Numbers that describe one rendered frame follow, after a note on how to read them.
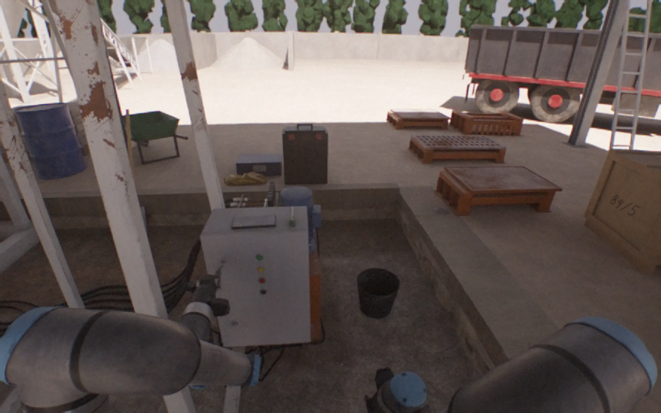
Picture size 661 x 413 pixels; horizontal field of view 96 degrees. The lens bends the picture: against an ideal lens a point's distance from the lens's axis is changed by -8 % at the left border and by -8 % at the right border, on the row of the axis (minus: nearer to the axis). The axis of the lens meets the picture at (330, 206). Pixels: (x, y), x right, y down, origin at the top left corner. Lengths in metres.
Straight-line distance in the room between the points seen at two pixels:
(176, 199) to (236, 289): 2.62
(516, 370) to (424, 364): 1.99
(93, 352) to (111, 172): 0.51
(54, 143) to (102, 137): 4.32
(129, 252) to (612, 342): 1.00
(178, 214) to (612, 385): 3.87
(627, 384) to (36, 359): 0.75
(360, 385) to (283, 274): 1.15
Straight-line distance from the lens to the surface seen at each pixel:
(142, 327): 0.56
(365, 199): 3.78
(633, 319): 2.93
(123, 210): 0.96
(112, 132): 0.92
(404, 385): 0.99
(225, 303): 1.11
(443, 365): 2.48
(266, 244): 1.26
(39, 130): 5.23
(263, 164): 4.18
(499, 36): 9.08
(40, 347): 0.60
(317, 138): 3.67
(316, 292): 2.14
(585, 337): 0.53
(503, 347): 2.25
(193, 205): 3.90
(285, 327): 1.54
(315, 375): 2.31
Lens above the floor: 1.90
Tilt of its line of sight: 27 degrees down
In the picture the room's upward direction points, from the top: 1 degrees clockwise
